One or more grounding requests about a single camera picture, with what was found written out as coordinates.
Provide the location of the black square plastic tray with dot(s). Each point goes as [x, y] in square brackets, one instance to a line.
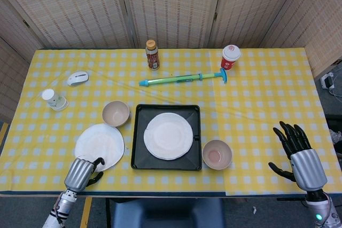
[139, 158]

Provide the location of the red paper cup white lid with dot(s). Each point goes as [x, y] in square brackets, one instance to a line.
[229, 57]

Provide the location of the plain beige bowl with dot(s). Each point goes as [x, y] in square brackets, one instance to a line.
[116, 114]

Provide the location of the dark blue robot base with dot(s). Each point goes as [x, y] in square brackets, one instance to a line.
[165, 214]

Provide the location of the white paper plate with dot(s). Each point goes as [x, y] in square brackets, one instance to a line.
[99, 142]
[168, 137]

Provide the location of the beige bowl with pink stain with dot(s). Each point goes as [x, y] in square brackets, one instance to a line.
[216, 154]

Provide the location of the green and blue water squirter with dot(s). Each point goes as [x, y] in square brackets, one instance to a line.
[171, 79]

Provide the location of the yellow checkered tablecloth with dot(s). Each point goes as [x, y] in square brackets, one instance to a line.
[253, 100]

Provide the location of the brown-label bottle with orange cap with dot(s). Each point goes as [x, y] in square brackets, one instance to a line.
[152, 59]

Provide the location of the right silver and black robot hand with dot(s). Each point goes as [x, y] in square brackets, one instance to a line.
[307, 169]

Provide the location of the stacked white paper cups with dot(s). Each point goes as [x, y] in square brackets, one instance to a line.
[54, 101]

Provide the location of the woven beige folding screen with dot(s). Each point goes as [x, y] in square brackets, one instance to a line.
[171, 6]

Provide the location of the white computer mouse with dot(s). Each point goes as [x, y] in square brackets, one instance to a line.
[77, 78]

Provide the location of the white power strip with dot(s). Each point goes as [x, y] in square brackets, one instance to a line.
[327, 81]

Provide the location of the left silver and black robot hand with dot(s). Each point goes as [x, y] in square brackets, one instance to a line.
[77, 174]

